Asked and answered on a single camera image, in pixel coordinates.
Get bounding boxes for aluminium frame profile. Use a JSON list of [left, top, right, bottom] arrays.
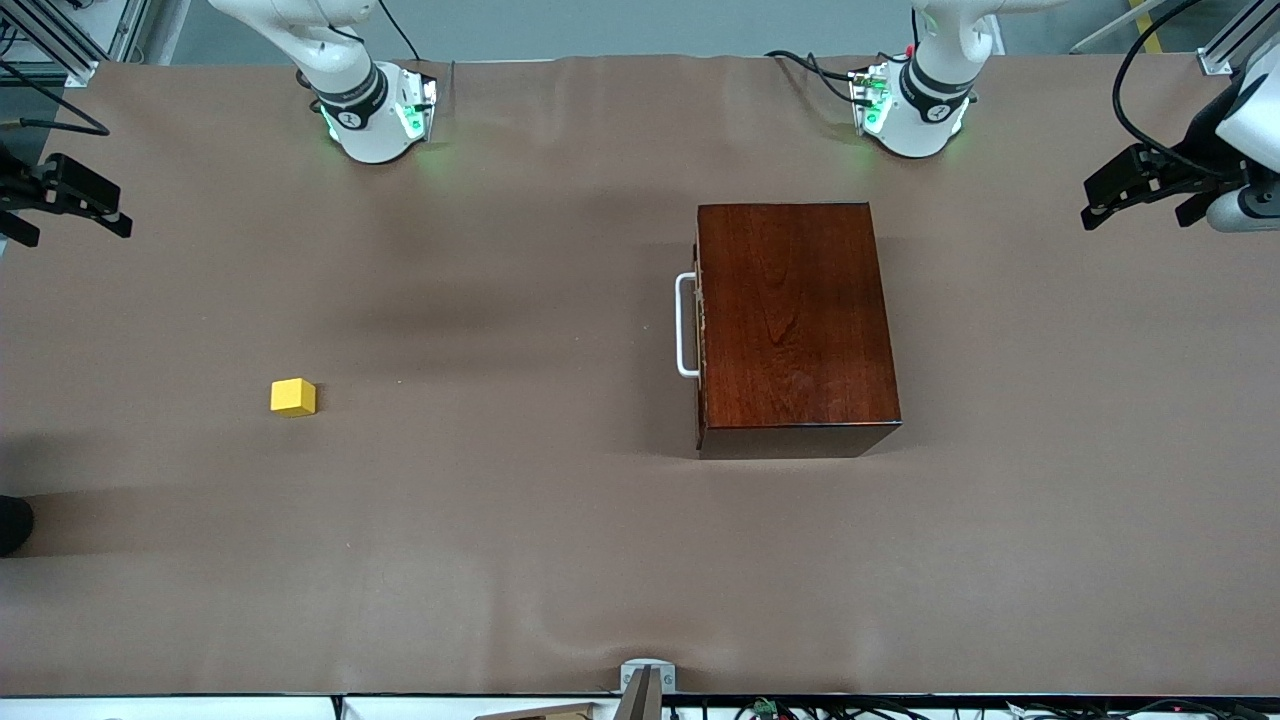
[[1198, 0, 1280, 77], [0, 0, 151, 89]]

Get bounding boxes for dark wooden drawer cabinet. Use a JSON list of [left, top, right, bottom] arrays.
[[695, 202, 903, 461]]

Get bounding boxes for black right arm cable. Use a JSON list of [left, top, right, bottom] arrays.
[[0, 60, 110, 137]]

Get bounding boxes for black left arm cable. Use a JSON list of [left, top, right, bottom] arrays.
[[1112, 0, 1241, 181]]

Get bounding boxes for yellow cube block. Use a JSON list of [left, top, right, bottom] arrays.
[[270, 378, 318, 419]]

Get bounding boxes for white table edge rail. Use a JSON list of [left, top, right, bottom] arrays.
[[0, 695, 1280, 720]]

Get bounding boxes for black base cables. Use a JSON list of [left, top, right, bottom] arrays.
[[765, 48, 866, 106]]

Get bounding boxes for black base cable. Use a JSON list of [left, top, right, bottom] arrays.
[[375, 0, 421, 63]]

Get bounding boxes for light wooden board piece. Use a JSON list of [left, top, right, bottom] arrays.
[[472, 702, 598, 720]]

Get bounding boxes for brown table cover sheet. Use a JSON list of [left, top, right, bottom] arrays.
[[0, 55, 1280, 698]]

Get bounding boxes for wooden drawer with white handle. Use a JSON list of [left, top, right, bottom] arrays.
[[675, 232, 708, 431]]

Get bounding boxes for black round object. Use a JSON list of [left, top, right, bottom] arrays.
[[0, 495, 36, 558]]

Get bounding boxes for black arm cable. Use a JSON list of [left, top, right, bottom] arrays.
[[0, 60, 110, 137], [1112, 0, 1241, 181]]

